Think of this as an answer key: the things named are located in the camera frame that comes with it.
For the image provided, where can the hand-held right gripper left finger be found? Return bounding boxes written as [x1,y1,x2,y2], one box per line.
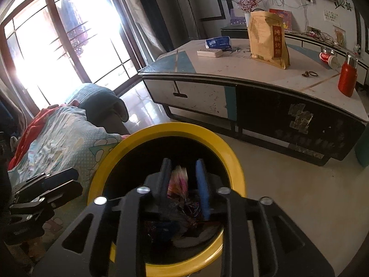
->
[32,158,173,277]

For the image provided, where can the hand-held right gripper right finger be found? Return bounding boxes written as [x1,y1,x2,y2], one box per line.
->
[195,159,336,277]

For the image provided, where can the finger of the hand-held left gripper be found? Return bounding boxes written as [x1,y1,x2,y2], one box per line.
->
[12,167,83,205]
[9,197,56,223]

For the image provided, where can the pink purple candy wrapper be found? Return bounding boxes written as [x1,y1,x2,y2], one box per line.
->
[168,165,189,199]

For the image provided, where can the yellow rimmed black waste bin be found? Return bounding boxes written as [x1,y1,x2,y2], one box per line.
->
[87,123,247,277]

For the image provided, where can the cartoon printed bedsheet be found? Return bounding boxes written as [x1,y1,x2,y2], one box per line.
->
[7,105,130,202]

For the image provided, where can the red floral blanket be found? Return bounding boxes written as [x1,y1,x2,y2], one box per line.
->
[9,107,58,171]

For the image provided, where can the blue quilted sofa cover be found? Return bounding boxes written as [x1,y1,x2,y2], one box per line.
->
[65,83,131,135]

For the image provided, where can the grey curtain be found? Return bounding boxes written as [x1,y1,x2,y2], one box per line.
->
[114,0,176,64]
[0,60,29,127]

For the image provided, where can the white and black coffee table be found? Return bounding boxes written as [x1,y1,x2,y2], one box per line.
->
[138,38,369,166]

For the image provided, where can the white flat box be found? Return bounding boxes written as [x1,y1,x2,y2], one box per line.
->
[197,48,224,59]

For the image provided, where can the blue tissue pack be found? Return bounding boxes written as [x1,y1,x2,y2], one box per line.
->
[205,36,232,49]

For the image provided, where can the hanging clothes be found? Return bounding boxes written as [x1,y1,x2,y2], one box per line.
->
[59,0,90,58]

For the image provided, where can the yellow paper food bag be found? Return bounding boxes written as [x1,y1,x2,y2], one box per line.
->
[248,10,290,70]

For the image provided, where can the teal round stool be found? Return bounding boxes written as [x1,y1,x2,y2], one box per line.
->
[354,130,369,168]

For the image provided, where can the purple box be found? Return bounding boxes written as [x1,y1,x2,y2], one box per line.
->
[230,9,250,26]

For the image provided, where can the brown framed glass door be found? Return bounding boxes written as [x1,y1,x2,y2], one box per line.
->
[0,0,150,113]

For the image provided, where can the white vase with red flowers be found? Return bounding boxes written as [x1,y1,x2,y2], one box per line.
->
[237,0,260,25]

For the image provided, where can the black and white TV cabinet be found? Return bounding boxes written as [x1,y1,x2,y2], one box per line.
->
[220,24,369,77]

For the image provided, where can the red soda can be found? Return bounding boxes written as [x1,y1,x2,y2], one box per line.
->
[319,52,340,70]

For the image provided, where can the red thermos bottle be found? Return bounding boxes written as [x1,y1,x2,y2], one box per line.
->
[338,53,359,98]

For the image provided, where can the red gift box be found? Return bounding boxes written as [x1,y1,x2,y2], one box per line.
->
[269,9,292,32]

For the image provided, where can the yellow hanging packet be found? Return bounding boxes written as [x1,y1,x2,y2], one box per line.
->
[333,24,346,47]

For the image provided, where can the white paper note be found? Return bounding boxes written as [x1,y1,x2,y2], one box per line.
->
[323,9,339,22]

